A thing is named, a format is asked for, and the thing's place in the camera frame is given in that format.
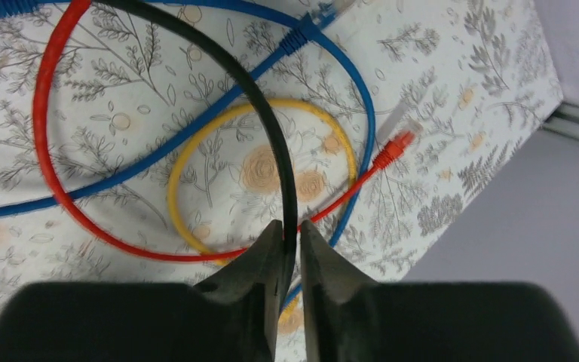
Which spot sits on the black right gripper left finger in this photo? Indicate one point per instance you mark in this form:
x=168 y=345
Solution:
x=229 y=316

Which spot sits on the floral patterned table mat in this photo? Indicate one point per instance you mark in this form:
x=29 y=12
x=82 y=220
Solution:
x=476 y=75

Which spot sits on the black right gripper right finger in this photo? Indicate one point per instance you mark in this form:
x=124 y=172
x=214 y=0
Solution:
x=351 y=317

